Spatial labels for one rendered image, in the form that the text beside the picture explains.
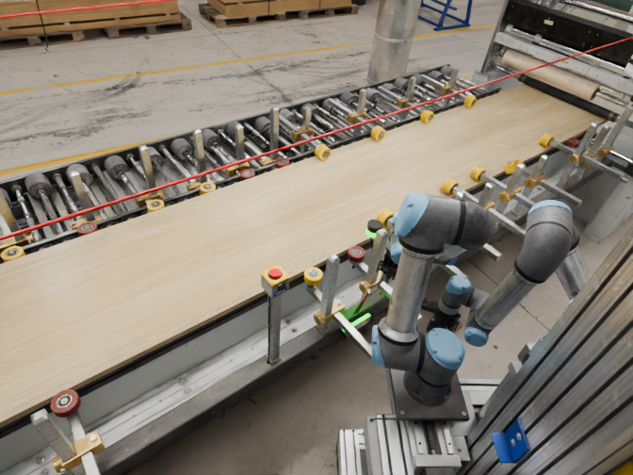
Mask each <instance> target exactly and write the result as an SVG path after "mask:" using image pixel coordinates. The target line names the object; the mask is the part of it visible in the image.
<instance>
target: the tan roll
mask: <svg viewBox="0 0 633 475"><path fill-rule="evenodd" d="M495 54H496V55H497V56H500V57H502V64H504V65H507V66H509V67H512V68H513V69H515V70H518V71H520V72H522V71H526V70H529V69H532V68H535V67H538V66H541V65H544V64H547V63H544V62H541V61H540V60H537V59H535V58H532V57H528V56H526V55H523V54H521V53H518V52H516V51H513V50H512V49H510V50H508V51H507V52H506V53H502V52H500V51H496V52H495ZM525 74H529V75H531V76H533V77H536V78H538V79H540V80H543V81H544V82H547V83H549V84H551V85H554V86H556V87H558V88H561V89H563V90H567V91H569V92H571V93H573V94H575V95H578V96H580V97H582V98H585V99H587V100H590V101H591V100H593V99H594V98H595V97H596V96H597V97H600V98H602V99H605V100H607V101H609V102H612V103H613V104H616V105H618V106H622V107H624V108H626V107H627V105H628V103H626V102H624V101H621V100H619V99H616V98H614V97H611V96H609V95H607V94H605V93H603V92H600V91H598V89H599V87H600V86H601V85H599V84H597V83H594V82H592V81H590V80H588V79H585V78H583V77H580V76H578V75H575V74H571V73H568V72H566V71H564V70H562V69H559V68H557V67H554V66H552V65H547V66H544V67H542V68H539V69H535V70H532V71H529V72H526V73H525Z"/></svg>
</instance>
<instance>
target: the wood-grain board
mask: <svg viewBox="0 0 633 475"><path fill-rule="evenodd" d="M592 123H597V122H594V121H592V120H590V119H588V118H585V117H583V116H581V115H579V114H577V113H575V112H573V111H571V110H569V109H566V108H564V107H562V106H558V105H556V104H554V103H552V102H549V101H547V100H545V99H544V98H541V97H539V96H537V95H535V94H532V93H530V92H528V91H526V90H522V89H520V88H518V87H515V88H512V89H509V90H505V91H502V92H500V93H497V94H494V95H491V96H488V97H485V98H482V99H479V100H477V102H476V104H475V105H474V106H473V107H472V108H470V107H468V106H465V105H463V106H458V107H455V108H452V109H450V110H447V111H445V112H442V113H439V114H436V115H434V118H433V120H432V121H431V122H430V123H425V122H423V121H422V120H419V121H416V122H414V123H409V124H406V125H403V126H401V127H398V128H395V129H392V130H389V131H386V132H385V136H384V138H383V139H382V140H376V139H374V138H372V137H370V138H367V139H362V140H359V141H356V142H353V143H352V144H349V145H346V146H343V147H340V148H337V149H334V150H331V154H330V156H329V157H328V158H327V159H326V160H321V159H320V158H318V157H317V156H313V157H310V158H307V159H304V160H302V161H299V162H296V163H293V164H291V165H288V166H285V167H282V168H280V169H277V170H274V171H271V172H266V173H263V174H260V175H258V176H255V177H253V178H250V179H247V180H244V181H241V182H238V183H235V184H232V185H230V186H228V187H225V188H220V189H217V190H214V191H211V192H208V193H205V194H203V195H200V196H198V197H195V198H192V199H189V200H186V201H183V202H181V203H178V204H175V205H170V206H167V207H165V208H162V209H159V210H156V211H154V212H151V213H148V214H145V215H142V216H139V217H136V218H134V219H132V220H129V221H124V222H121V223H118V224H115V225H112V226H109V227H107V228H105V229H102V230H99V231H96V232H93V233H90V234H87V235H84V236H82V237H77V238H75V239H72V240H69V241H66V242H63V243H60V244H58V245H55V246H52V247H49V248H46V249H43V250H41V251H38V252H35V253H33V254H28V255H25V256H22V257H19V258H16V259H13V260H11V261H9V262H6V263H3V264H0V428H2V427H4V426H6V425H8V424H10V423H11V422H13V421H15V420H17V419H19V418H22V417H23V416H25V415H27V414H29V413H31V412H33V411H35V410H37V409H39V408H41V407H43V406H44V405H46V404H48V403H50V402H51V401H52V399H53V397H54V396H55V395H56V394H57V393H59V392H60V391H63V390H66V389H72V390H76V389H78V388H80V387H82V386H84V385H87V384H89V383H91V382H93V381H95V380H97V379H99V378H101V377H103V376H105V375H107V374H108V373H110V372H112V371H114V370H116V369H119V368H121V367H123V366H125V365H127V364H128V363H130V362H132V361H134V360H136V359H138V358H140V357H141V356H143V355H145V354H147V353H149V352H152V351H154V350H156V349H158V348H160V347H162V346H164V345H166V344H168V343H170V342H172V341H173V340H175V339H177V338H179V337H181V336H184V335H186V334H188V333H190V332H192V331H194V330H196V329H198V328H200V327H202V326H204V325H205V324H207V323H209V322H211V321H213V320H215V319H218V318H220V317H222V316H224V315H226V314H228V313H230V312H232V311H233V310H235V309H237V308H238V307H240V306H242V305H244V304H246V303H249V302H251V301H253V300H255V299H257V298H259V297H261V296H263V295H265V294H267V293H266V292H265V290H264V289H263V288H262V287H261V272H262V271H264V270H267V269H269V268H272V267H274V266H276V265H279V266H280V267H281V268H282V269H283V270H284V271H285V272H286V274H287V275H288V276H289V282H291V281H293V280H295V279H297V278H299V277H301V276H302V275H304V272H305V271H306V270H307V269H308V268H312V267H315V268H319V267H321V266H323V265H325V264H327V258H328V257H329V256H331V255H333V254H335V255H336V256H338V257H339V256H341V255H343V254H346V253H347V252H348V250H349V248H350V247H351V246H362V245H364V244H366V243H368V242H369V241H371V240H370V237H369V236H368V235H367V234H366V232H365V231H366V227H367V223H368V221H370V220H376V216H377V214H378V213H379V211H380V210H382V209H383V208H387V209H388V210H389V211H391V212H392V213H393V214H394V215H395V214H396V213H397V212H399V209H400V207H401V204H402V202H403V200H404V199H405V197H406V196H407V195H408V194H410V193H417V192H421V193H428V194H429V195H436V196H443V197H448V198H455V195H456V194H455V193H453V194H452V195H448V194H447V193H445V192H444V191H442V185H443V184H444V182H445V181H446V180H447V179H448V178H451V179H453V180H454V181H456V182H458V183H459V187H460V188H462V189H464V190H465V191H466V192H468V191H470V190H472V189H474V188H477V187H479V186H481V185H483V184H485V183H486V182H485V181H483V180H480V181H476V180H474V179H473V178H471V177H470V176H469V174H470V172H471V170H472V169H473V168H474V167H475V166H477V165H479V166H481V167H482V168H483V169H485V170H486V173H488V174H489V175H491V176H492V177H493V178H497V177H498V176H500V175H502V174H504V173H505V170H504V168H503V166H505V165H507V163H508V162H509V161H510V162H512V161H514V160H516V159H518V160H519V162H520V163H522V162H524V163H527V162H529V161H530V160H532V159H534V158H536V157H538V156H541V155H543V154H545V153H546V152H548V151H550V150H552V149H554V148H555V147H553V146H551V145H550V146H548V147H544V146H542V145H541V144H540V143H539V141H540V139H541V137H542V136H543V135H544V134H545V133H547V134H549V135H552V136H554V139H555V140H557V141H559V142H560V143H562V144H563V143H565V142H566V141H567V140H568V139H569V138H576V137H578V136H580V135H582V134H584V132H585V131H586V129H589V127H590V125H591V124H592ZM597 124H599V123H597Z"/></svg>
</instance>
